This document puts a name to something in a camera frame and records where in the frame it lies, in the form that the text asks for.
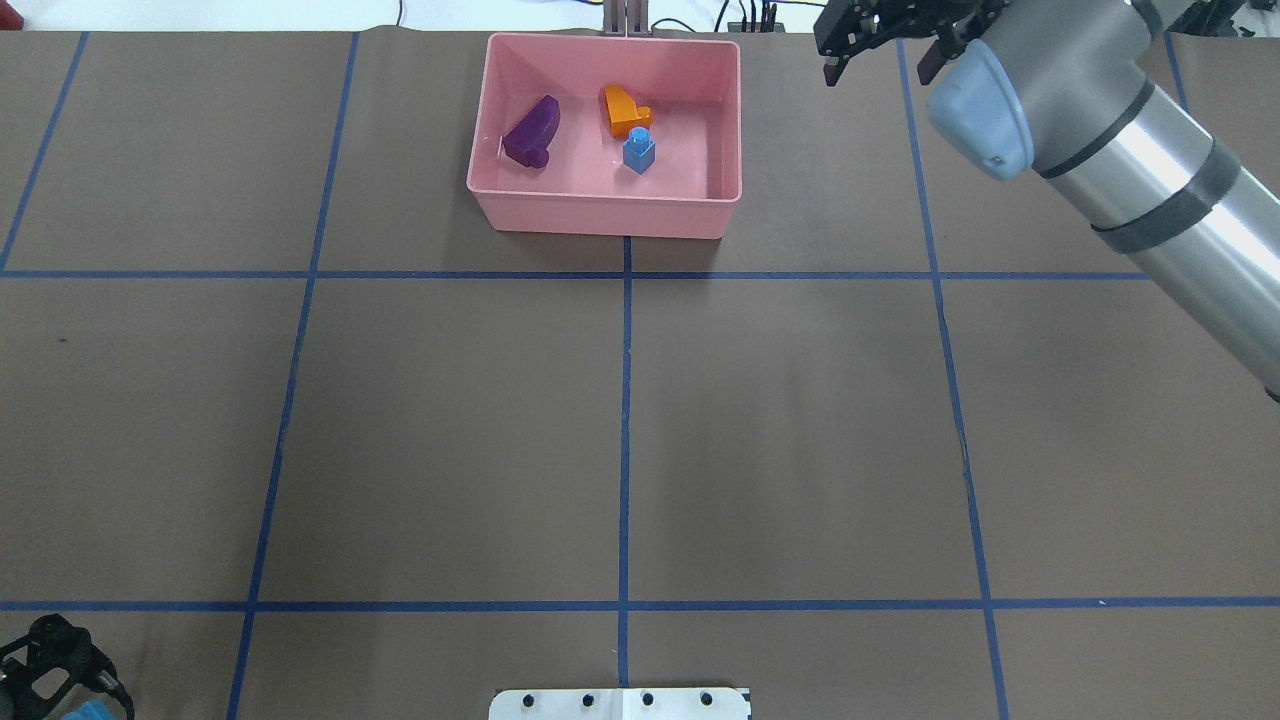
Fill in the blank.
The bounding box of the orange sloped block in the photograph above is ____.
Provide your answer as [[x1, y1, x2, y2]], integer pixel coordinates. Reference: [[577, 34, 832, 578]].
[[602, 85, 653, 140]]

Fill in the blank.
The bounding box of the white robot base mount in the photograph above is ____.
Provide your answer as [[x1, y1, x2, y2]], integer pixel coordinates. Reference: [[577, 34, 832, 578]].
[[486, 687, 753, 719]]

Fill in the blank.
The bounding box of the aluminium frame post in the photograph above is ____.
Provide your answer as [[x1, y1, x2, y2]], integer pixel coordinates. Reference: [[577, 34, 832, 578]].
[[600, 0, 652, 38]]

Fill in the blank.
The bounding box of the long blue studded block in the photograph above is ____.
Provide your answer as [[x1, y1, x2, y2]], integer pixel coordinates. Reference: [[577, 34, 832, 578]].
[[60, 700, 116, 720]]

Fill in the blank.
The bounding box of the black usb hub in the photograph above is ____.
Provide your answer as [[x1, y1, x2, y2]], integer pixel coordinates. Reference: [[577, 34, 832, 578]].
[[723, 4, 785, 35]]

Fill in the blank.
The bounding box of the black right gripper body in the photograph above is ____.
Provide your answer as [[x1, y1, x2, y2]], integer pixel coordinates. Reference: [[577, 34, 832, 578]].
[[813, 1, 1001, 61]]

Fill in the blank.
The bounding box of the small blue block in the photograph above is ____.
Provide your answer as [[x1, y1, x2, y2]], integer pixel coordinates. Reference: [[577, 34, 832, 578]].
[[622, 126, 657, 176]]

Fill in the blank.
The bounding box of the purple long block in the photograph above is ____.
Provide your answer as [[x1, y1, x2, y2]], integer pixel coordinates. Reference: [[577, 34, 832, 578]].
[[500, 95, 561, 170]]

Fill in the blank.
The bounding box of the pink plastic box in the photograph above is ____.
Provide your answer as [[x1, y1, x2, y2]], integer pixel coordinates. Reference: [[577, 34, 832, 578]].
[[466, 33, 742, 240]]

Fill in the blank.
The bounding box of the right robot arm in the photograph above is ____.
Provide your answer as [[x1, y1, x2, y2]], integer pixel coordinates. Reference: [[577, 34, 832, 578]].
[[813, 1, 1279, 396]]

